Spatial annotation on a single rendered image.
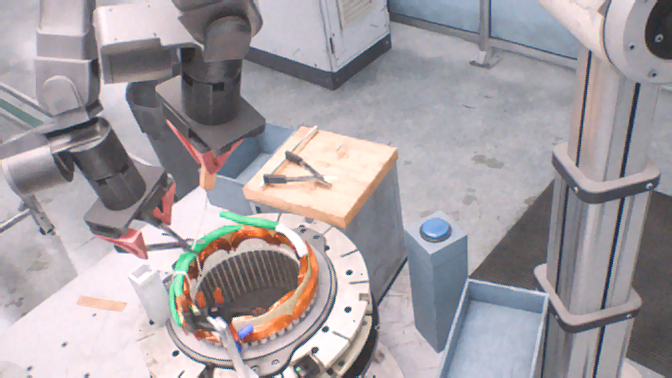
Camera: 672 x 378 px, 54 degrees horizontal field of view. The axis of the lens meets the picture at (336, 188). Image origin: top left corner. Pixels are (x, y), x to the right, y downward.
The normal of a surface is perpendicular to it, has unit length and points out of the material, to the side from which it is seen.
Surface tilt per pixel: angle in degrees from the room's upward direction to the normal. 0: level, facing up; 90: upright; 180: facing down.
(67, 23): 56
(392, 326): 0
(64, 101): 67
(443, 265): 90
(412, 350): 0
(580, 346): 90
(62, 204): 0
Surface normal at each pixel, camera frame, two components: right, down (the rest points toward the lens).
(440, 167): -0.15, -0.75
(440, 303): 0.48, 0.51
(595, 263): 0.21, 0.61
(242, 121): 0.16, -0.61
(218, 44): 0.25, 0.93
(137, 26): 0.18, -0.32
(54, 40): 0.08, 0.26
